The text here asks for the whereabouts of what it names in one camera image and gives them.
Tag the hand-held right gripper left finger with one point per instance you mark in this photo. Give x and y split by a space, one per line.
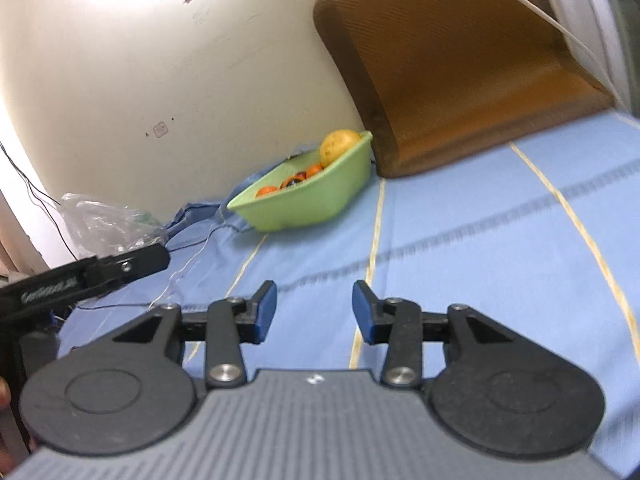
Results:
265 310

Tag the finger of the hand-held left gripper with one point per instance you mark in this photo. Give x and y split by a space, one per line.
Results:
140 260

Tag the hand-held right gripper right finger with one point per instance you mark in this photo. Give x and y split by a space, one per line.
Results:
361 312

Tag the green plastic basin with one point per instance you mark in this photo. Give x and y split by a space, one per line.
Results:
310 205

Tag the orange tomato with stem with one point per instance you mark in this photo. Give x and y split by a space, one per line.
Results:
294 180

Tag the yellow pomelo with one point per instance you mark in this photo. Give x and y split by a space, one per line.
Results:
337 147

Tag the person's left hand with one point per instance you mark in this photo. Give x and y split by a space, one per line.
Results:
4 394

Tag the clear plastic bag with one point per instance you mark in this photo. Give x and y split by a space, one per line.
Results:
105 225

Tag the brown cushion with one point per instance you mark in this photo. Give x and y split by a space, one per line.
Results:
450 60

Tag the pink wall sticker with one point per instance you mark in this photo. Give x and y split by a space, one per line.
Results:
161 129

